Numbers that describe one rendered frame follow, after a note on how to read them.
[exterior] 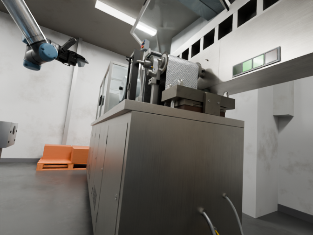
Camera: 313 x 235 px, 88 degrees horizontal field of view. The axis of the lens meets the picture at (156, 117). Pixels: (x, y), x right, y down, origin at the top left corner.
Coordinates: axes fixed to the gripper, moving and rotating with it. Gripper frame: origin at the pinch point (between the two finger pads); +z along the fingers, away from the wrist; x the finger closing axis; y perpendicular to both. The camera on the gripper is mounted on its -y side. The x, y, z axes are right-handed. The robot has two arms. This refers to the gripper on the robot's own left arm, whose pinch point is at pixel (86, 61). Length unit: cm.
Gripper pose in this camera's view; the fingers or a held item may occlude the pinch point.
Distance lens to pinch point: 127.1
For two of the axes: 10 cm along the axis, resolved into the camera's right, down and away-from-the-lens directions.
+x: 8.3, 1.4, -5.5
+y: -2.0, 9.8, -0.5
